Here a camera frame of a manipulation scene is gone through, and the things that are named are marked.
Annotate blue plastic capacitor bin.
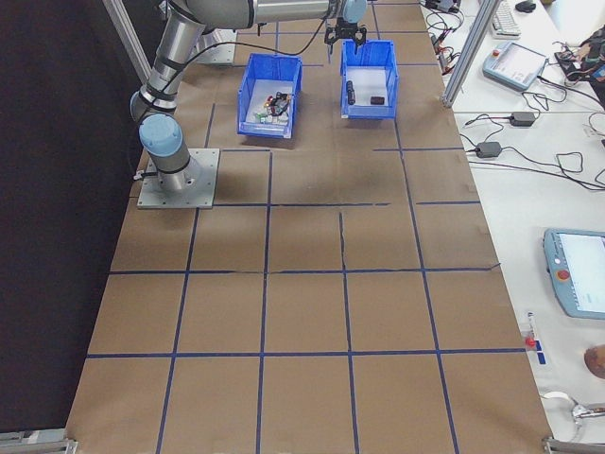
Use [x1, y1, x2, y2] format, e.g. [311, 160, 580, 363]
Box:
[339, 39, 401, 120]

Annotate blue plastic button bin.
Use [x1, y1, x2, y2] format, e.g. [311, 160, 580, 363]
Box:
[235, 52, 303, 141]

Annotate white bin liner sheet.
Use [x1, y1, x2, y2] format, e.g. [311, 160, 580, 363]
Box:
[346, 65, 394, 108]

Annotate mixed small parts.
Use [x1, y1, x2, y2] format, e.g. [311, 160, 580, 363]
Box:
[245, 78, 294, 125]

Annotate white keyboard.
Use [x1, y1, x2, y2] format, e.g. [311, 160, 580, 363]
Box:
[490, 0, 523, 40]

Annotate grey blue teach pendant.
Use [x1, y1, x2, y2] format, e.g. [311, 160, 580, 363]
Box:
[481, 41, 550, 95]
[542, 227, 605, 320]

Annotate white marker pen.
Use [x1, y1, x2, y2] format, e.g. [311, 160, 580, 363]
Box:
[524, 309, 539, 354]

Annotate brown round object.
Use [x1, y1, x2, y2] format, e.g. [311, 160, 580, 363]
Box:
[584, 344, 605, 378]

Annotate shiny metal tool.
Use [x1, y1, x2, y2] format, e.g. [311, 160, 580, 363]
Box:
[569, 399, 605, 427]

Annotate aluminium profile bar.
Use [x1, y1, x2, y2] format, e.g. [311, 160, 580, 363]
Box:
[0, 428, 79, 454]
[541, 437, 605, 454]

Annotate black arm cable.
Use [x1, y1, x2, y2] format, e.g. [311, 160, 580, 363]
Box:
[167, 18, 332, 79]

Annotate aluminium profile post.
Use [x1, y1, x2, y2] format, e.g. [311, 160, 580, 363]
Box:
[441, 0, 495, 109]

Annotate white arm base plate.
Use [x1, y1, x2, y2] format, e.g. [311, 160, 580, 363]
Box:
[193, 27, 237, 65]
[136, 148, 221, 210]

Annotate black wired electronics device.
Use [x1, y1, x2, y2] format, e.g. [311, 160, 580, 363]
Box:
[555, 27, 605, 86]

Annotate black frame cover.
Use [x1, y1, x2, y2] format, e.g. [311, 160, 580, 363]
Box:
[0, 0, 164, 439]

